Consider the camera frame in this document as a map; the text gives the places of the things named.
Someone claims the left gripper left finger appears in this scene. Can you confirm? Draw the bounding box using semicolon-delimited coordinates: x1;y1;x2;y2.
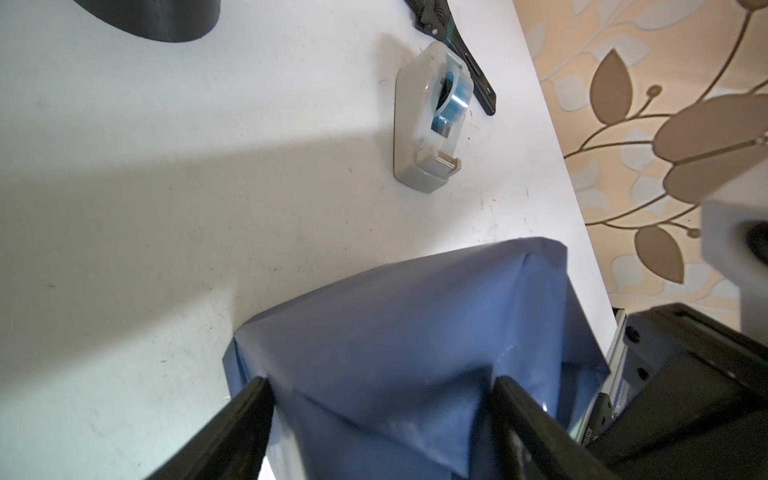
149;378;275;479

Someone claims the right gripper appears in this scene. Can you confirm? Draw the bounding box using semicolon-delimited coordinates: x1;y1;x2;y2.
586;304;767;479

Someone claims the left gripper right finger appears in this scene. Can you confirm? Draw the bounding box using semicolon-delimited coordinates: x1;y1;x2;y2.
490;376;616;479

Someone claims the white tape dispenser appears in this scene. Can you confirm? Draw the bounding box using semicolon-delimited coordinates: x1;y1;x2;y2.
393;41;474;194

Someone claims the black tape roll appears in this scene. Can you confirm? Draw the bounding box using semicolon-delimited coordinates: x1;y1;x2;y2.
75;0;222;43

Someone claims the black adjustable wrench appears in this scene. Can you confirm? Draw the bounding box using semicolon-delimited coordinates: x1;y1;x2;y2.
405;0;497;116

